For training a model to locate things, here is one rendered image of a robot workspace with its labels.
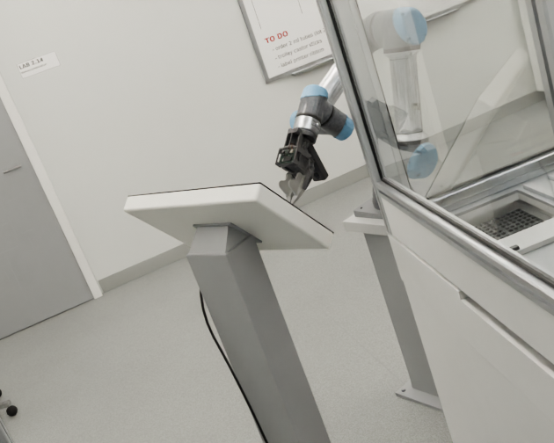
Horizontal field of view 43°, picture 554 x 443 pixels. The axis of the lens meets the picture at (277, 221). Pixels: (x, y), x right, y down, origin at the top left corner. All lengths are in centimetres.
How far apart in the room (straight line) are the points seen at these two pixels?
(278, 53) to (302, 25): 26
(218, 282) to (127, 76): 320
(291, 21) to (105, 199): 181
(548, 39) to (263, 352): 133
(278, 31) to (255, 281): 344
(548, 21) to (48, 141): 436
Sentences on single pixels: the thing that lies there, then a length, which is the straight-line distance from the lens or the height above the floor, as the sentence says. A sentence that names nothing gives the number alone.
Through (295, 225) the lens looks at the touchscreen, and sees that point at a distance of 177.
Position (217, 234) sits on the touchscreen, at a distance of 190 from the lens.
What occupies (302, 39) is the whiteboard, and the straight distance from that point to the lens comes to 524.
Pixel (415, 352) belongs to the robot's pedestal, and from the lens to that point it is 273.
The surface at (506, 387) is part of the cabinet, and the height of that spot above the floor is 77.
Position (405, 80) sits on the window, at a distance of 135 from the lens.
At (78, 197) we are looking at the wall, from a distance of 504.
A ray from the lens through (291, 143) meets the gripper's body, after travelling 198.
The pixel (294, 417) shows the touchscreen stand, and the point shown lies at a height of 48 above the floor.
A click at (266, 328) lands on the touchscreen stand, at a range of 196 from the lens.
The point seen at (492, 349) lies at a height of 85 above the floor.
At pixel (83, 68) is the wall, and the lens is 496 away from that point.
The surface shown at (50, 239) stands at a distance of 505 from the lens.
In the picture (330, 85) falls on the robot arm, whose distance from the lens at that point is 226.
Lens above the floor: 163
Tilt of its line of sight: 18 degrees down
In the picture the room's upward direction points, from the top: 20 degrees counter-clockwise
